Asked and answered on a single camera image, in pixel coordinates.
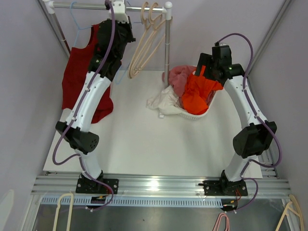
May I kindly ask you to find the pink t shirt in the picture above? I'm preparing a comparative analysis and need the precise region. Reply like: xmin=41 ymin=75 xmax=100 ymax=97
xmin=168 ymin=65 xmax=196 ymax=97

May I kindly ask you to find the orange t shirt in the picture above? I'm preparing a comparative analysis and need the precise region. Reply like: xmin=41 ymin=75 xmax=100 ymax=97
xmin=181 ymin=73 xmax=223 ymax=115

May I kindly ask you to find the blue hanger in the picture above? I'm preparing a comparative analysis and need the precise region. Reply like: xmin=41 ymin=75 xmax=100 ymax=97
xmin=69 ymin=1 xmax=92 ymax=48
xmin=114 ymin=0 xmax=142 ymax=85

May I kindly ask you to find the white t shirt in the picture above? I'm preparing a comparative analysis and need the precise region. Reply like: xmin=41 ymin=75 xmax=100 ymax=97
xmin=146 ymin=85 xmax=183 ymax=115

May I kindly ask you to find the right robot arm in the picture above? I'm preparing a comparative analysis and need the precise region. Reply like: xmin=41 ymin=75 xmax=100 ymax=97
xmin=195 ymin=42 xmax=277 ymax=195

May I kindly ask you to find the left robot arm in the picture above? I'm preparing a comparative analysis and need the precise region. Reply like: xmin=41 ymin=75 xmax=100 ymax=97
xmin=52 ymin=18 xmax=136 ymax=194

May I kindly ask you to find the dark red t shirt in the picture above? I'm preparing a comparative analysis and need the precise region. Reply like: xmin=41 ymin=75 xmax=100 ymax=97
xmin=62 ymin=24 xmax=114 ymax=124

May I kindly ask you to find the pink hanger bottom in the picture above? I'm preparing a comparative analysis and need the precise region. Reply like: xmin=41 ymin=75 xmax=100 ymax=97
xmin=212 ymin=213 xmax=230 ymax=231

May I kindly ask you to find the beige hanger bottom right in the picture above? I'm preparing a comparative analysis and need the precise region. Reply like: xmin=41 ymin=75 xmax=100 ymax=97
xmin=275 ymin=194 xmax=305 ymax=231

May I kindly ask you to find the cream hanger bottom left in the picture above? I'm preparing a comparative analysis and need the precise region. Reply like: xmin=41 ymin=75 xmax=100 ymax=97
xmin=51 ymin=192 xmax=75 ymax=231

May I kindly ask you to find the white plastic basket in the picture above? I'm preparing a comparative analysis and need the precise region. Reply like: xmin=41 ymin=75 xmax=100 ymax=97
xmin=178 ymin=64 xmax=217 ymax=121

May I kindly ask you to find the metal clothes rack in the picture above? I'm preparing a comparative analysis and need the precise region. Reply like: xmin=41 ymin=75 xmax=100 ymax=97
xmin=43 ymin=0 xmax=173 ymax=85

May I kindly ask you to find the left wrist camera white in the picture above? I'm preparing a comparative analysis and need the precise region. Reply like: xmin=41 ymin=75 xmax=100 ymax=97
xmin=105 ymin=0 xmax=129 ymax=24

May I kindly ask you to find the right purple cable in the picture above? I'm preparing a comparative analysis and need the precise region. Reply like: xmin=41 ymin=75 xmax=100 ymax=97
xmin=215 ymin=33 xmax=282 ymax=215

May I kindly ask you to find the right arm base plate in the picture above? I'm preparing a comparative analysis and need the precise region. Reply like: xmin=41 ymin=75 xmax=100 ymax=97
xmin=198 ymin=180 xmax=248 ymax=196

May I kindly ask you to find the aluminium rail frame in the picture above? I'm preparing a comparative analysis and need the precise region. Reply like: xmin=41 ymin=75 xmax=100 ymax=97
xmin=31 ymin=144 xmax=292 ymax=199

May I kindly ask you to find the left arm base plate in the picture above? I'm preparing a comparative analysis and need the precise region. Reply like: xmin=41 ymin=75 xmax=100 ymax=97
xmin=75 ymin=178 xmax=119 ymax=194

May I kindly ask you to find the slotted cable duct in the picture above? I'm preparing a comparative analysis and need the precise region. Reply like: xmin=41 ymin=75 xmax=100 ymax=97
xmin=40 ymin=195 xmax=238 ymax=208

